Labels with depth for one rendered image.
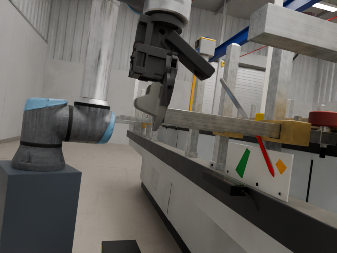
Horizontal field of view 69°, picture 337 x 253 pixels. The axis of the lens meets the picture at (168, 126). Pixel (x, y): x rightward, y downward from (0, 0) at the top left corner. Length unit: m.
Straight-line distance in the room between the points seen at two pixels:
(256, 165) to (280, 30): 0.43
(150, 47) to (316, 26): 0.26
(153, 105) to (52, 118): 0.62
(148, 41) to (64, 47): 8.22
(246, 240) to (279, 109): 0.35
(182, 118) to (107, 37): 0.69
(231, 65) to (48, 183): 0.77
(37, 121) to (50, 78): 7.57
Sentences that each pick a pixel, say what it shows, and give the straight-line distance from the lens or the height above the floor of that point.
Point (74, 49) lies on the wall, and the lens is 8.63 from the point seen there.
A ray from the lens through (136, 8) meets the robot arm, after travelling 0.68.
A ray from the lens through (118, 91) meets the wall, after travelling 8.33.
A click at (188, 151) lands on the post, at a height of 0.72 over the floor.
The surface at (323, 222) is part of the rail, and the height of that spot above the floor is 0.70.
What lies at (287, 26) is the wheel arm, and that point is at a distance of 0.29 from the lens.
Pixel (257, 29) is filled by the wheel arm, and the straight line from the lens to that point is 0.29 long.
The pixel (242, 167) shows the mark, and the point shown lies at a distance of 0.71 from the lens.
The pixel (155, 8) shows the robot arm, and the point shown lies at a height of 1.03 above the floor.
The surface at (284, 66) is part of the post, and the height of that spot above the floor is 1.00.
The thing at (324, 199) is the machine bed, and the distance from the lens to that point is 0.82.
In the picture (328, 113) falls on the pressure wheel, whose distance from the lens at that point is 0.68.
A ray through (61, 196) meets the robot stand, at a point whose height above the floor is 0.51.
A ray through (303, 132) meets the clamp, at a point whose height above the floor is 0.85.
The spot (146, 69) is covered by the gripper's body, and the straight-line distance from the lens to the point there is 0.46.
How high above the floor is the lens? 0.83
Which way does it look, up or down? level
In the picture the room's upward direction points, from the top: 7 degrees clockwise
